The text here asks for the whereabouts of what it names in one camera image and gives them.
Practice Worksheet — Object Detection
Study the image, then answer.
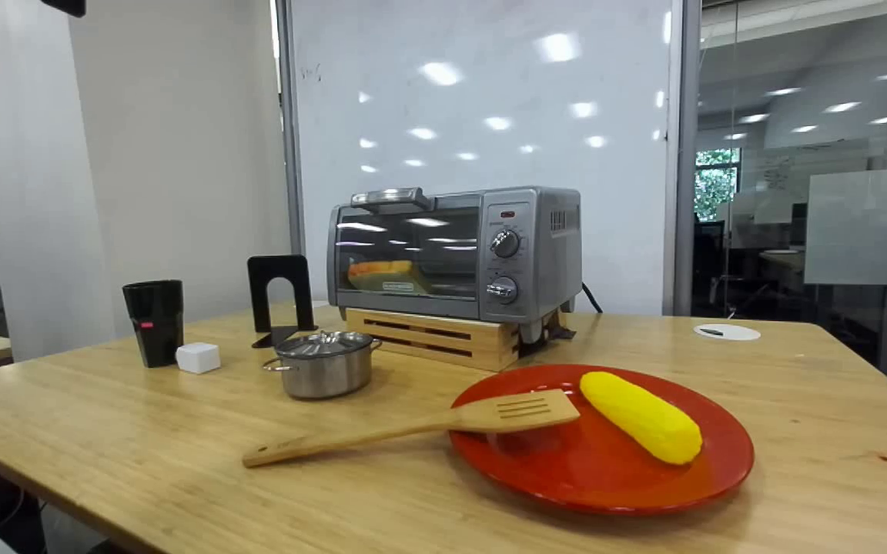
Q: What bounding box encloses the black oven power cable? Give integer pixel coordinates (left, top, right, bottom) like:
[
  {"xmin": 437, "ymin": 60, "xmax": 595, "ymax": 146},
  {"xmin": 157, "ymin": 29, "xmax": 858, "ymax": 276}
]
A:
[{"xmin": 577, "ymin": 281, "xmax": 608, "ymax": 318}]

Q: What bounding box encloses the black plastic cup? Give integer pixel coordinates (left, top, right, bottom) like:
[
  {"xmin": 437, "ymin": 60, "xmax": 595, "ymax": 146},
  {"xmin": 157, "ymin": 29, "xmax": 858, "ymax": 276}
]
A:
[{"xmin": 125, "ymin": 281, "xmax": 184, "ymax": 367}]

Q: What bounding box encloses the red plate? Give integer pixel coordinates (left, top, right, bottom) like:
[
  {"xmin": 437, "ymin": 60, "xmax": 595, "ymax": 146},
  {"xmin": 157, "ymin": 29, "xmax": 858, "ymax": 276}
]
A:
[{"xmin": 449, "ymin": 364, "xmax": 756, "ymax": 518}]

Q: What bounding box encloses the yellow toy corn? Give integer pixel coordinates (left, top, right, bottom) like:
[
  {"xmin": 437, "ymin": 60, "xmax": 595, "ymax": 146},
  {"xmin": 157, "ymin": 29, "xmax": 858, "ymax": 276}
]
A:
[{"xmin": 578, "ymin": 372, "xmax": 702, "ymax": 466}]

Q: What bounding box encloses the white table grommet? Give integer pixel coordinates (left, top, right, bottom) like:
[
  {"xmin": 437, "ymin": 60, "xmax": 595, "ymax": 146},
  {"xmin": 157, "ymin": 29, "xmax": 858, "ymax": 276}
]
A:
[{"xmin": 692, "ymin": 322, "xmax": 760, "ymax": 343}]

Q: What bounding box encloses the small white box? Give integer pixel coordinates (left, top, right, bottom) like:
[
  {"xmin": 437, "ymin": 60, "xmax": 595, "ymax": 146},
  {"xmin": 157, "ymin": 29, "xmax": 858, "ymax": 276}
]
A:
[{"xmin": 175, "ymin": 343, "xmax": 221, "ymax": 372}]

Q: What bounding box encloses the whiteboard panel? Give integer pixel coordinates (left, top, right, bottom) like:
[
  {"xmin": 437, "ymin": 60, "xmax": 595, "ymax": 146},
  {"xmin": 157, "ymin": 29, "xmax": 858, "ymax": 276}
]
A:
[{"xmin": 278, "ymin": 0, "xmax": 698, "ymax": 315}]

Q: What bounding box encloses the small steel pot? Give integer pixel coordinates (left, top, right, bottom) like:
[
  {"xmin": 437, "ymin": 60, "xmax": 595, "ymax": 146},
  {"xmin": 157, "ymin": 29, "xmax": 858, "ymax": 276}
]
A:
[{"xmin": 272, "ymin": 328, "xmax": 379, "ymax": 400}]

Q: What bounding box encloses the black metal bookend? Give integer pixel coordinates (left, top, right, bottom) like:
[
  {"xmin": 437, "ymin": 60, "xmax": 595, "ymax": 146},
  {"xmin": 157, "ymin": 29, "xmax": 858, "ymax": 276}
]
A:
[{"xmin": 245, "ymin": 252, "xmax": 317, "ymax": 351}]

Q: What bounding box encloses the wooden crate stand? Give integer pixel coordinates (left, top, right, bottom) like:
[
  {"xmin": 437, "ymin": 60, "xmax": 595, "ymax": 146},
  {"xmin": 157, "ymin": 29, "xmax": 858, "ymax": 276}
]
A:
[{"xmin": 341, "ymin": 304, "xmax": 578, "ymax": 372}]

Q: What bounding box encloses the silver toaster oven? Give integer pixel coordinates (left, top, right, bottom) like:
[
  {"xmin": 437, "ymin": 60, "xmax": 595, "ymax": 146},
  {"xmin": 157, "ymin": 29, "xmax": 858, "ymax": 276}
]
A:
[{"xmin": 326, "ymin": 186, "xmax": 582, "ymax": 326}]

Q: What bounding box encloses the wooden slotted spatula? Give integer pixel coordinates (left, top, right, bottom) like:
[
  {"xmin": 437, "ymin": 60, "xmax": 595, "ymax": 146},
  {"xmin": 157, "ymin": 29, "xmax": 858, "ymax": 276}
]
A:
[{"xmin": 245, "ymin": 387, "xmax": 578, "ymax": 468}]

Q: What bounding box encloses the oven knob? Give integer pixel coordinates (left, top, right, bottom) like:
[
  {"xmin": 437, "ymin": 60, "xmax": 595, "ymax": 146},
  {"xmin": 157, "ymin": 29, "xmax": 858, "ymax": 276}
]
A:
[
  {"xmin": 490, "ymin": 229, "xmax": 520, "ymax": 258},
  {"xmin": 486, "ymin": 273, "xmax": 520, "ymax": 301}
]

